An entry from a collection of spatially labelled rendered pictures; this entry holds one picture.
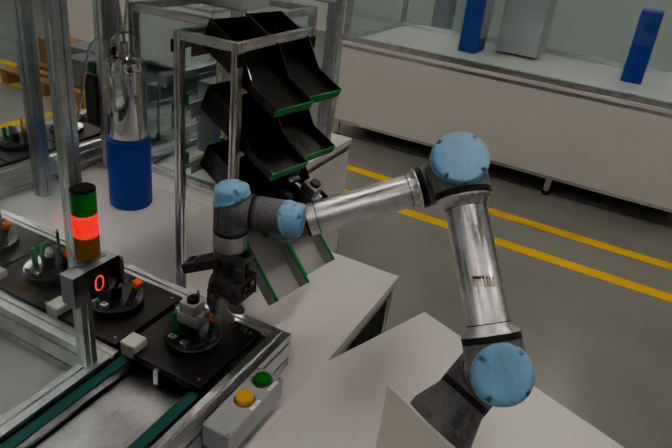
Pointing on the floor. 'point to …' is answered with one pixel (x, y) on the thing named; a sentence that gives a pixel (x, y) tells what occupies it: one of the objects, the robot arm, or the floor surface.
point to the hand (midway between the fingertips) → (220, 319)
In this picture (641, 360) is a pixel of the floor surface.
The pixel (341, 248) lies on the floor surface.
